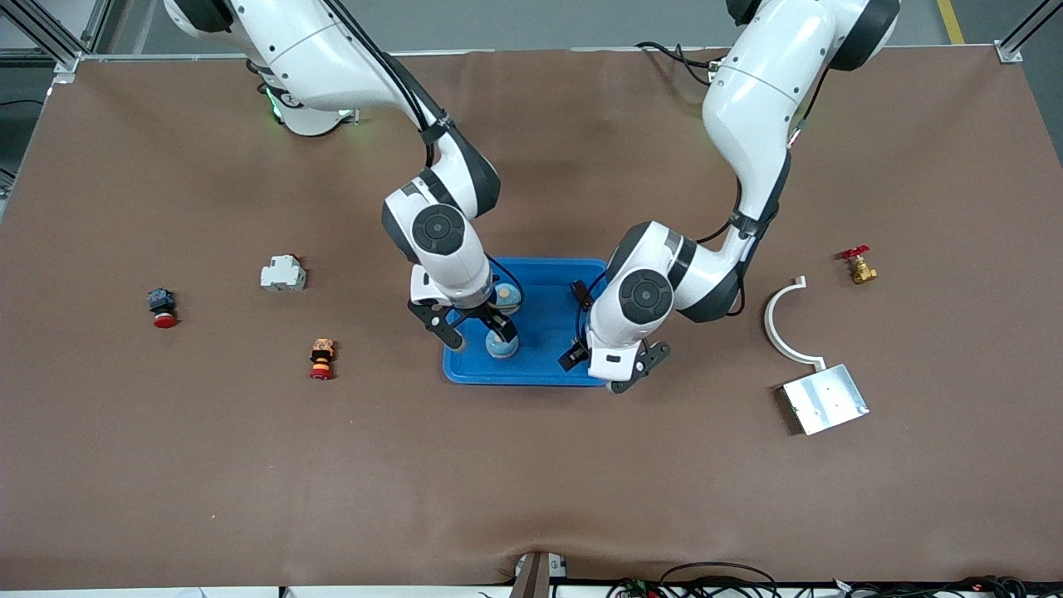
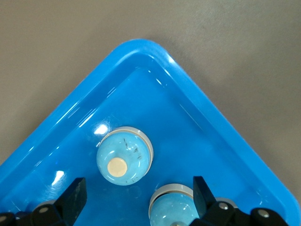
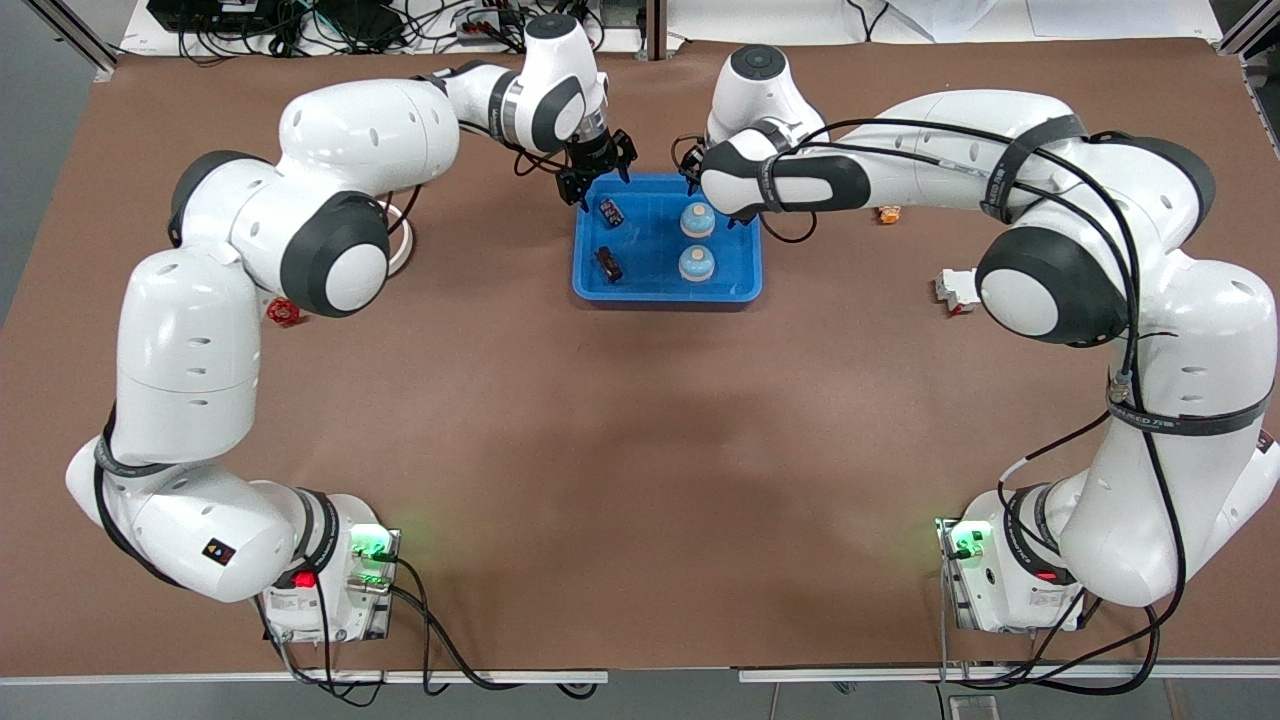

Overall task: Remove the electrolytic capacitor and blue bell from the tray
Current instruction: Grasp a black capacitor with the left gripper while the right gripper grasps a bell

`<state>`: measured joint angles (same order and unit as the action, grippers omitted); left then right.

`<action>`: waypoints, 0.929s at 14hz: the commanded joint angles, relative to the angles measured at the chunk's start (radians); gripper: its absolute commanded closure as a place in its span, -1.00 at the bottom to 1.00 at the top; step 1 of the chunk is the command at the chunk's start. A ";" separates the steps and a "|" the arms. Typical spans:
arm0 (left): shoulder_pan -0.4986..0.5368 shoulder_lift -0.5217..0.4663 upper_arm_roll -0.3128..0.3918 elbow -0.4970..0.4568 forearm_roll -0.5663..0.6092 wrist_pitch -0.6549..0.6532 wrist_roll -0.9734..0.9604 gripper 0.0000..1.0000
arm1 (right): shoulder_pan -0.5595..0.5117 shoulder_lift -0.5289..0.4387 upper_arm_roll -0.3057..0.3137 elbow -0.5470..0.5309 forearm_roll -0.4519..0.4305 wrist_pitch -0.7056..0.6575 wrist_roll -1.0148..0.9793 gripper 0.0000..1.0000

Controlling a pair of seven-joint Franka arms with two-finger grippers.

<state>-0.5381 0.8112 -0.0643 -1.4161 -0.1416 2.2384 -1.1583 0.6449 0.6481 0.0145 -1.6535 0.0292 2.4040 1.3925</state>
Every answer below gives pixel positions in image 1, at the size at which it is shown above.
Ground blue plastic tray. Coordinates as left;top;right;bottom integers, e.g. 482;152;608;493
442;257;617;387

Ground white circuit breaker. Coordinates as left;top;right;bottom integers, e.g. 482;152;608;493
260;254;307;292

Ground silver metal box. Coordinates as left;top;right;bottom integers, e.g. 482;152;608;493
778;363;870;436

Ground metal table edge clamp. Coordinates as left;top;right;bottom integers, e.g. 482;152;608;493
509;551;570;598

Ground brown table cover sheet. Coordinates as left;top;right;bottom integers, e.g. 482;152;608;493
0;48;1063;586

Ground red push button blue base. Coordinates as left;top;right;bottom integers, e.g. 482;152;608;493
147;287;179;330

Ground white curved plastic bracket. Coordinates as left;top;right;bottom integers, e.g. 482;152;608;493
763;276;828;371

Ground brass valve red handle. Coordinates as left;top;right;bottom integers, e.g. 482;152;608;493
837;245;879;286

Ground black base power cables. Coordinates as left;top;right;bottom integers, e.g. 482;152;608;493
635;40;723;84

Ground black cable bundle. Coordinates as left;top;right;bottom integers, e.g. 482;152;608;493
606;562;1063;598

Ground aluminium frame post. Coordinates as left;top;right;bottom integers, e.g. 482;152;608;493
997;0;1063;64
0;0;113;84

